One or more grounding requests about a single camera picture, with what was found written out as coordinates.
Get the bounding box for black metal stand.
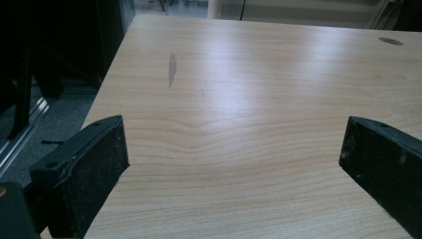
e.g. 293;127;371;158
7;46;34;140

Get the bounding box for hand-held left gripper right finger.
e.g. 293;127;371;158
338;116;422;239

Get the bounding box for dark cabinet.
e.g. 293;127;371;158
0;0;136;101

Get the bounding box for aluminium floor rail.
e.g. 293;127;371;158
0;97;51;177

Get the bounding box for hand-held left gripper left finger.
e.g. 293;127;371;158
29;115;130;239

